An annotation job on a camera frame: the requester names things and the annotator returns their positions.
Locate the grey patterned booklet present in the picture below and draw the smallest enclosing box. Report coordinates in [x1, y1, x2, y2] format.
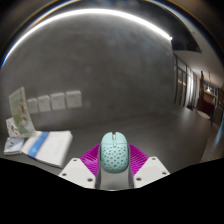
[3, 136, 25, 156]

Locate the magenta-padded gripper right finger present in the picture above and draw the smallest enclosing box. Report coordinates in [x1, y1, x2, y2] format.
[127, 143, 171, 189]

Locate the white book with blue band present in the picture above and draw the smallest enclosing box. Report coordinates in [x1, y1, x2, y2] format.
[20, 130, 74, 169]

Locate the mint green spotted computer mouse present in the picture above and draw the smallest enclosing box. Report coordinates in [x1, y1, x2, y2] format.
[100, 131, 130, 174]

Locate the ceiling light strip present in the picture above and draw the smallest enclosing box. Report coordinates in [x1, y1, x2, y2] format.
[0, 7, 174, 68]

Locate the glass partition with dark frame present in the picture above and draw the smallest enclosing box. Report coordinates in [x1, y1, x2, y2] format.
[172, 53, 198, 111]

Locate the green printed flyer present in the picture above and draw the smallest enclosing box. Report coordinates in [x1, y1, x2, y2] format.
[8, 86, 37, 139]

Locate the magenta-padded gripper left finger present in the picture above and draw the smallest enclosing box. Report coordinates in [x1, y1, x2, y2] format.
[58, 143, 102, 190]

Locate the small white printed card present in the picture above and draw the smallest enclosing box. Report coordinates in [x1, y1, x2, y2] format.
[5, 116, 21, 138]

